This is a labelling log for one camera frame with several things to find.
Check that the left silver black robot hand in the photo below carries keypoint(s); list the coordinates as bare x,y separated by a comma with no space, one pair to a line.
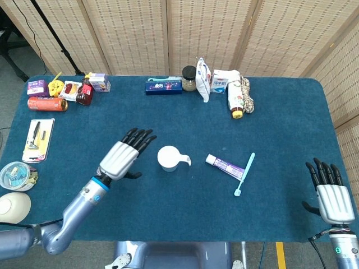
117,159

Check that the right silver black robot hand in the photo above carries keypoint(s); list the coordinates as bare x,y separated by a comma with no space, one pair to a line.
335,204

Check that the light blue toothbrush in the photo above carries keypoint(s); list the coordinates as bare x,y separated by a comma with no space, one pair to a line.
246,171

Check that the purple white toothpaste tube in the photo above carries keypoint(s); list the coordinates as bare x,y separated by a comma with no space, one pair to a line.
224,166

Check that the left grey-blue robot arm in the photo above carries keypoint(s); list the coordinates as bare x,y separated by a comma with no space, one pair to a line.
81,204

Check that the dark red juice bottle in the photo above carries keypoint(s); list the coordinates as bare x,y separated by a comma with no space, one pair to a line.
84,96

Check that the blue felt table cloth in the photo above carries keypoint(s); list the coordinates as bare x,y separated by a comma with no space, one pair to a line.
179,117

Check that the purple juice carton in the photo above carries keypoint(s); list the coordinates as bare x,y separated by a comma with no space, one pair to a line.
101,82

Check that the razor in blister pack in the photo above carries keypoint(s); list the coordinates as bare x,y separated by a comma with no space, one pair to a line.
39,140

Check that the white snack packet red fruit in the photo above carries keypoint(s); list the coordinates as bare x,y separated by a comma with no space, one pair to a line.
70,89

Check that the dark blue long box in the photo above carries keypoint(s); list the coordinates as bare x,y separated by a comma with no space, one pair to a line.
164,87

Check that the teal cleaning brush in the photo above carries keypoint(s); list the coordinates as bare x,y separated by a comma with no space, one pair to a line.
157,79

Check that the orange drink can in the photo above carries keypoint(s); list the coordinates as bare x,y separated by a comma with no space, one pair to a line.
46,104

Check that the yellow tape measure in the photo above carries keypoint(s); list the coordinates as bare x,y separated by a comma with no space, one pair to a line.
54,87

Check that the clear tub of clips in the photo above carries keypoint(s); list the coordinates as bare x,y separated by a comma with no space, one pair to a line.
15,175

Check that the glass jar black lid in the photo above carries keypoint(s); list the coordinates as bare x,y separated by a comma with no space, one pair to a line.
189,81

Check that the small purple box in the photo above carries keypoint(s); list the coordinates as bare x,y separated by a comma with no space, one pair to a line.
36,87

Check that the grey-blue robot torso base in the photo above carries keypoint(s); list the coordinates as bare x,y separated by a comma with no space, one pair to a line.
174,255

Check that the cream round dish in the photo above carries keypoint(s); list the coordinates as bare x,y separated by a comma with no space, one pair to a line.
12,207

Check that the white snack bag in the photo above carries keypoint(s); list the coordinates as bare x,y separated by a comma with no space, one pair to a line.
203,81

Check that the black tripod stand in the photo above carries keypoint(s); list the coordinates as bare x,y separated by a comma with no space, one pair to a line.
63,52

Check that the bamboo folding screen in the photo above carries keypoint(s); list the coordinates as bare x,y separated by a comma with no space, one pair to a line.
126,33

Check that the white blue milk carton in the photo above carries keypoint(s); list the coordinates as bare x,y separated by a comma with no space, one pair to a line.
219,82

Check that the white bottle yellow cap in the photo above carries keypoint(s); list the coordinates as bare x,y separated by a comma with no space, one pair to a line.
235,98

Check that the black chair frame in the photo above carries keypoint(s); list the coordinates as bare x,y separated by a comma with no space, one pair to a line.
5,49

